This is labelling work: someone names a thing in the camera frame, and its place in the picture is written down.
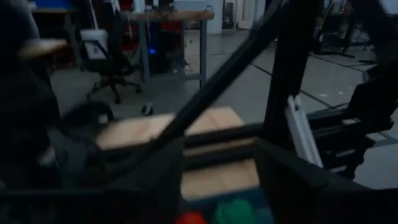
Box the computer tower blue light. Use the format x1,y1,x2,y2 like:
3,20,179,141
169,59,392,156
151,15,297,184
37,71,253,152
147,21,163,73

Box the wooden desk grey legs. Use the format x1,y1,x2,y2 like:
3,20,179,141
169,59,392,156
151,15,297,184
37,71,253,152
129,10,216,90

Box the green toy produce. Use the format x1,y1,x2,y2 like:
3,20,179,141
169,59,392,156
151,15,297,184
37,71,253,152
213,198,258,224

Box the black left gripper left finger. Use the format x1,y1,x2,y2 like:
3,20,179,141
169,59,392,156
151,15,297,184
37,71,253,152
0,138,184,224

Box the black frame post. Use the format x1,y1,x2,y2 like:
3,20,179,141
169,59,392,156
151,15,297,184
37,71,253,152
264,0,321,147

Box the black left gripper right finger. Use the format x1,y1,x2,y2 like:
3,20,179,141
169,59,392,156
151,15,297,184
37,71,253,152
254,138,398,224

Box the large red toy strawberry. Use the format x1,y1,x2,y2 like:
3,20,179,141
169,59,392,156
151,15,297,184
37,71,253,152
175,211,208,224

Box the black diagonal frame strut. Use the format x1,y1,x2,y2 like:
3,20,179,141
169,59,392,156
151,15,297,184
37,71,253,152
93,0,315,187

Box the teal plastic tupperware container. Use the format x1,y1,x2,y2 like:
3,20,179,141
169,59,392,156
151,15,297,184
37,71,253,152
183,186,276,224

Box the white frame bracket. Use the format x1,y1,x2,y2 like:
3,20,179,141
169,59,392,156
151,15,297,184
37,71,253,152
285,95,324,169

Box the black office chair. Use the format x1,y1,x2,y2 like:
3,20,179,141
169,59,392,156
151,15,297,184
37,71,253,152
79,29,142,105

